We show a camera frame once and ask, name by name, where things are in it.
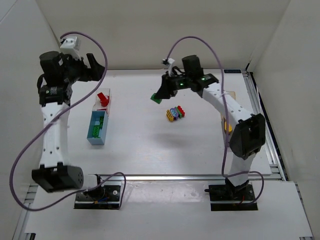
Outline orange translucent container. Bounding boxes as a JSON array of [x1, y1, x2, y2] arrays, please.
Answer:
[[219, 90, 237, 118]]

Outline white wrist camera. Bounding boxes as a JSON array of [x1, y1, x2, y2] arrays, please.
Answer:
[[162, 58, 175, 77], [60, 36, 81, 60]]

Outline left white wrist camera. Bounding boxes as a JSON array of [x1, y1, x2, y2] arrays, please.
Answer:
[[60, 36, 81, 60]]

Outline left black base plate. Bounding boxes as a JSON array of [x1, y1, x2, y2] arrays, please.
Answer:
[[73, 181, 122, 210]]

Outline blue container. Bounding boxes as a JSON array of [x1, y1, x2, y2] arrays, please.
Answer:
[[86, 110, 109, 146]]

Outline yellow purple green lego stack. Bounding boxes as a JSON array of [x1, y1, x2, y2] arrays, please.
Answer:
[[166, 105, 186, 122]]

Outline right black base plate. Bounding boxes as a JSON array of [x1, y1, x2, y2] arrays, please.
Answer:
[[204, 184, 258, 212]]

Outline red green top lego stack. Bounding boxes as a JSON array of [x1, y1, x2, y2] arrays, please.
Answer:
[[150, 93, 162, 104]]

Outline grey translucent container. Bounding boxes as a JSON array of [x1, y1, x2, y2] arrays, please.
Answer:
[[221, 117, 233, 147]]

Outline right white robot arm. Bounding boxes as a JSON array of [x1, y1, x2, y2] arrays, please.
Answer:
[[151, 55, 266, 192]]

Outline yellow round lego brick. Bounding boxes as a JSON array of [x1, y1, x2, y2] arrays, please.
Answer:
[[224, 121, 233, 134]]

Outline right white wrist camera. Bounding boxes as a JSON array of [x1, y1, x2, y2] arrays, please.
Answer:
[[162, 58, 175, 77]]

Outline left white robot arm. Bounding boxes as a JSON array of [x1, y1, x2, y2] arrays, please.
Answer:
[[31, 51, 105, 193]]

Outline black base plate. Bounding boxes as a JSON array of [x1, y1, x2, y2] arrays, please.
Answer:
[[73, 181, 122, 210], [204, 184, 258, 212]]

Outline red lego brick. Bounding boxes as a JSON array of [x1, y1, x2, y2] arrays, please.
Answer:
[[97, 92, 110, 107]]

